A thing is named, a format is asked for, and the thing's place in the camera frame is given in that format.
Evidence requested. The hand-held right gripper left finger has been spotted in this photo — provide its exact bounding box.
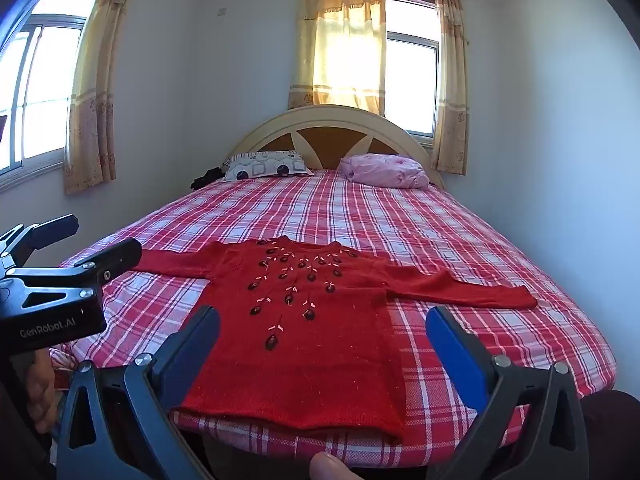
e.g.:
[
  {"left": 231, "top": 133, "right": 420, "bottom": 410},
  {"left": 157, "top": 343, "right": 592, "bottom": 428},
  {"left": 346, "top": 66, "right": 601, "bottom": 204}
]
[{"left": 56, "top": 305, "right": 221, "bottom": 480}]

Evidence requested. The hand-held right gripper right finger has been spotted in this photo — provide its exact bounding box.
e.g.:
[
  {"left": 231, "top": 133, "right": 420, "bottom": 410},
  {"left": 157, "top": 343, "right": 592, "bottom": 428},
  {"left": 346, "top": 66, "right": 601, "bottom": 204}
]
[{"left": 425, "top": 305, "right": 591, "bottom": 480}]

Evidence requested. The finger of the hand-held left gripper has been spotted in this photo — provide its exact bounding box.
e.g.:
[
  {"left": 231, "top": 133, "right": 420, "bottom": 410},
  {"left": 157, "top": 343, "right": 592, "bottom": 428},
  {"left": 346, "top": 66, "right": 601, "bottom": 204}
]
[
  {"left": 5, "top": 237, "right": 144, "bottom": 302},
  {"left": 0, "top": 214, "right": 80, "bottom": 273}
]

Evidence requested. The red embroidered sweater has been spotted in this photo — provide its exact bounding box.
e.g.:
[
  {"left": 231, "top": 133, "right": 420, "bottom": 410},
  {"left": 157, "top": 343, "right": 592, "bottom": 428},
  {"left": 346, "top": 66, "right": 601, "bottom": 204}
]
[{"left": 131, "top": 235, "right": 539, "bottom": 445}]

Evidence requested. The person's left hand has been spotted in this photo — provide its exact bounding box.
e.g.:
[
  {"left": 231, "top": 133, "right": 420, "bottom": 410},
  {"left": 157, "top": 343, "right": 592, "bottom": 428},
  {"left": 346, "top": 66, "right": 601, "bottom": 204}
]
[{"left": 24, "top": 347, "right": 60, "bottom": 434}]

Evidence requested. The person's right hand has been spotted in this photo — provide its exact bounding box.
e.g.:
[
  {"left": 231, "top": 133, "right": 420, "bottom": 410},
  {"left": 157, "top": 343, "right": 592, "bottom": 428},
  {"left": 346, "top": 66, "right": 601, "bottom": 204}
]
[{"left": 309, "top": 452, "right": 368, "bottom": 480}]

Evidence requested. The red plaid bed sheet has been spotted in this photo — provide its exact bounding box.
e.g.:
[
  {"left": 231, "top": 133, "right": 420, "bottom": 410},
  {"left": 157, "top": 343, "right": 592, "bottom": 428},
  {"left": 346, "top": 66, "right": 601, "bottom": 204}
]
[{"left": 57, "top": 167, "right": 619, "bottom": 462}]

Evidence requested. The dark cloth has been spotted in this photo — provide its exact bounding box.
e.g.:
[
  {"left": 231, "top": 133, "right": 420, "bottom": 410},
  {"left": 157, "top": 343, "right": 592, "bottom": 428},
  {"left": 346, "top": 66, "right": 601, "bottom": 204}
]
[{"left": 190, "top": 166, "right": 226, "bottom": 191}]

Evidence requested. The large sliding window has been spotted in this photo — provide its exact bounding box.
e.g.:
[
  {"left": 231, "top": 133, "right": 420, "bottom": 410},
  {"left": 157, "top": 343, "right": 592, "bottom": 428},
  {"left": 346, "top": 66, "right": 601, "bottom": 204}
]
[{"left": 0, "top": 0, "right": 110, "bottom": 177}]

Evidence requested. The yellow floral curtain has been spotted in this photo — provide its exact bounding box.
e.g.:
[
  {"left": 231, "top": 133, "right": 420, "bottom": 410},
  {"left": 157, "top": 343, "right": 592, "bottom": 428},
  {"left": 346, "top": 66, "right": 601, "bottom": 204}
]
[
  {"left": 64, "top": 0, "right": 147, "bottom": 197},
  {"left": 287, "top": 0, "right": 388, "bottom": 116},
  {"left": 430, "top": 0, "right": 472, "bottom": 177}
]

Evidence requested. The grey patterned pillow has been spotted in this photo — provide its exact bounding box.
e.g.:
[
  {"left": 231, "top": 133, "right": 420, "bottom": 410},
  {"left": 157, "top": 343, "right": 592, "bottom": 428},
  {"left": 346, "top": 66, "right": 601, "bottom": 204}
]
[{"left": 222, "top": 151, "right": 315, "bottom": 182}]

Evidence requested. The person's dark clothing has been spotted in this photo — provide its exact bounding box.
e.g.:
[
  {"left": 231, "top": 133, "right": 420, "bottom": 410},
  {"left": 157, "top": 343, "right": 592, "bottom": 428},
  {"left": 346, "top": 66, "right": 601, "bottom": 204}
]
[{"left": 0, "top": 380, "right": 640, "bottom": 480}]

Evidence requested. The pink pillow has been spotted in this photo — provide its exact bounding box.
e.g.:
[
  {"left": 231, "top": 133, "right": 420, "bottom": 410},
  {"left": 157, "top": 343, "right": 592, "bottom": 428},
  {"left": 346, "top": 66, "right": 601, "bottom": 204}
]
[{"left": 339, "top": 154, "right": 431, "bottom": 191}]

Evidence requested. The cream and wood headboard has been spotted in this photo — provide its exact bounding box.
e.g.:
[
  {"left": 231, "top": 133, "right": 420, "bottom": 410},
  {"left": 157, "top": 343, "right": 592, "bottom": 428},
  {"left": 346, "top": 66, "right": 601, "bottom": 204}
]
[{"left": 225, "top": 105, "right": 446, "bottom": 190}]

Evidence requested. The small window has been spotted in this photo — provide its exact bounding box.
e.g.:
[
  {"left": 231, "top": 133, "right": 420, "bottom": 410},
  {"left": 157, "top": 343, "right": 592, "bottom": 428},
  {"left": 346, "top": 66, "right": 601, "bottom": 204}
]
[{"left": 384, "top": 0, "right": 443, "bottom": 142}]

